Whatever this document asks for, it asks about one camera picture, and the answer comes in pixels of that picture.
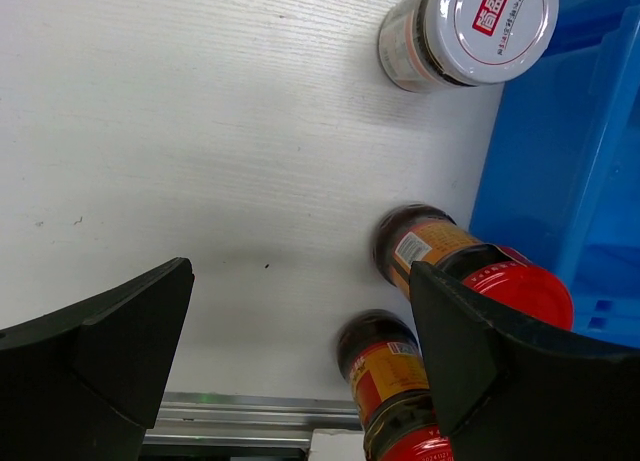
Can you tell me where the red lid sauce jar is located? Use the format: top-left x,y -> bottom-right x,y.
372,204 -> 574,331
336,310 -> 453,461

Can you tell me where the white lid sauce jar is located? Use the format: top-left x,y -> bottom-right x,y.
378,0 -> 559,93

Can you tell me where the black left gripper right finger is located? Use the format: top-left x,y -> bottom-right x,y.
410,262 -> 639,460

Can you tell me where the aluminium table edge rail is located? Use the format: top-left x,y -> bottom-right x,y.
143,392 -> 360,450

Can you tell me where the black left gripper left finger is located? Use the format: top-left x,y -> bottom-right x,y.
1,258 -> 194,460

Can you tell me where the blue plastic divided bin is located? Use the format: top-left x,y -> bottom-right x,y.
470,0 -> 639,347

